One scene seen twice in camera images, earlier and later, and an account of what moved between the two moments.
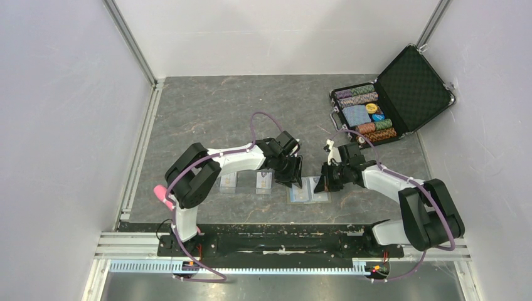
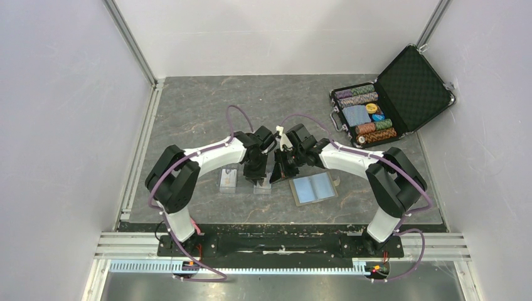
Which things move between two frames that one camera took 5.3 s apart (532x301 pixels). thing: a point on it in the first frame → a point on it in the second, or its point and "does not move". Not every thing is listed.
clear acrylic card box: x=264 y=181 does not move
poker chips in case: x=368 y=118 does not move
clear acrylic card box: x=228 y=183 does not move
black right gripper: x=325 y=177 → x=276 y=174
